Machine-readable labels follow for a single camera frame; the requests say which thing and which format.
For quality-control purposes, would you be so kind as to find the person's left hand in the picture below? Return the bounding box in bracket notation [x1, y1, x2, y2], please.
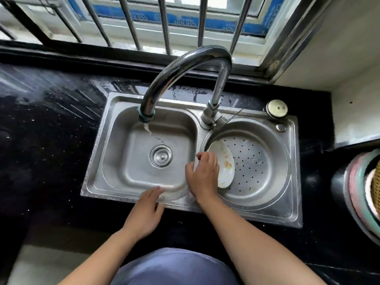
[122, 186, 166, 241]

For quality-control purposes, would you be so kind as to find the green plastic bowl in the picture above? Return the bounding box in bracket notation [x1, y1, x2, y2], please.
[356, 150, 380, 229]

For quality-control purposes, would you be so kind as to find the person's blue garment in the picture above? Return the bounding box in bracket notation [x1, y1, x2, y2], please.
[110, 247, 240, 285]

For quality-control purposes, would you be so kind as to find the white window frame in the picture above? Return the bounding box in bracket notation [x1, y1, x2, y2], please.
[0, 0, 300, 67]

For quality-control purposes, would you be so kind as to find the pink plastic bowl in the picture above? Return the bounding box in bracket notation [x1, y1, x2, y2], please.
[348, 151, 380, 235]

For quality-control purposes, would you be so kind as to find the perforated steel drain basket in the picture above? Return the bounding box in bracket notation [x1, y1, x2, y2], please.
[203, 120, 292, 210]

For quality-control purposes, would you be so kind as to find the chrome gooseneck faucet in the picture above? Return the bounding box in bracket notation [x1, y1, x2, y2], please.
[138, 45, 244, 130]

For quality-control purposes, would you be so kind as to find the metal window bars grille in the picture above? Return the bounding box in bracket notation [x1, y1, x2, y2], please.
[0, 0, 255, 55]

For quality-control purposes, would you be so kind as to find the yellow woven basket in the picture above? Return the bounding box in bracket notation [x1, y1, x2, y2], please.
[372, 160, 380, 217]

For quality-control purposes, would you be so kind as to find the stainless steel double sink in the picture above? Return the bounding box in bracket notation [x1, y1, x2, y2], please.
[80, 91, 303, 229]

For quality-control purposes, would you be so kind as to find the blue protective film strip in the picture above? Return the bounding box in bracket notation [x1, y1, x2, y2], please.
[67, 0, 287, 38]

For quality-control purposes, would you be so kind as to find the person's left forearm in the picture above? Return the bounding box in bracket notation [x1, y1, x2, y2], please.
[58, 227, 143, 285]

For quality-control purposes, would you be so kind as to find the person's right forearm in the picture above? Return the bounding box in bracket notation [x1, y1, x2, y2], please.
[196, 193, 327, 285]

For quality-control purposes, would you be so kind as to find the white plate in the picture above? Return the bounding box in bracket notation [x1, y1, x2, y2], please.
[206, 140, 236, 189]

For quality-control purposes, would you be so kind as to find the person's right hand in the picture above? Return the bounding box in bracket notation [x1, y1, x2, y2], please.
[185, 151, 220, 203]

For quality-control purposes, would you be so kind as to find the steel basin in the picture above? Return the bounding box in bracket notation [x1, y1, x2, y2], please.
[331, 150, 380, 247]

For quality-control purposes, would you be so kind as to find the round steel drain strainer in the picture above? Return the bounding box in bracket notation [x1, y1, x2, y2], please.
[149, 144, 173, 168]

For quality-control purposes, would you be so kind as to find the round white sink cap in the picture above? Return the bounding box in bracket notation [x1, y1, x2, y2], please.
[265, 99, 289, 119]

